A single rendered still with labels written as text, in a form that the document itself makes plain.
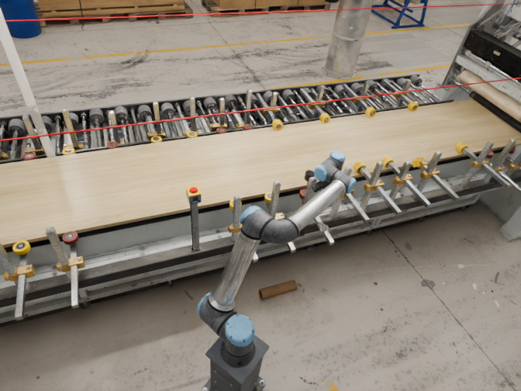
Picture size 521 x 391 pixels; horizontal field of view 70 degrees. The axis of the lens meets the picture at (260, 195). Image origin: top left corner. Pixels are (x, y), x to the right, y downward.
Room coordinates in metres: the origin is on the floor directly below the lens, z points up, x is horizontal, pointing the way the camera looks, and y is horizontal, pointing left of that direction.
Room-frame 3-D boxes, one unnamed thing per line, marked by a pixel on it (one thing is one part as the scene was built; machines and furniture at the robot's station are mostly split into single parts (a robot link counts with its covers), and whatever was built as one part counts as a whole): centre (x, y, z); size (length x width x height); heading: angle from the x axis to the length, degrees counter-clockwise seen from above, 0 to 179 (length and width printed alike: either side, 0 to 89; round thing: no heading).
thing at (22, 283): (0.98, 1.20, 0.84); 0.43 x 0.03 x 0.04; 25
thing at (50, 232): (1.13, 1.04, 0.90); 0.03 x 0.03 x 0.48; 25
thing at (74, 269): (1.09, 0.97, 0.82); 0.43 x 0.03 x 0.04; 25
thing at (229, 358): (0.87, 0.02, 0.65); 0.19 x 0.19 x 0.10
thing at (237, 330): (0.87, 0.02, 0.79); 0.17 x 0.15 x 0.18; 53
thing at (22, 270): (1.03, 1.24, 0.84); 0.13 x 0.06 x 0.05; 115
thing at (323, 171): (1.63, -0.36, 1.32); 0.12 x 0.12 x 0.09; 53
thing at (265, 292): (1.63, -0.24, 0.04); 0.30 x 0.08 x 0.08; 115
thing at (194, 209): (1.44, 0.37, 0.93); 0.05 x 0.04 x 0.45; 115
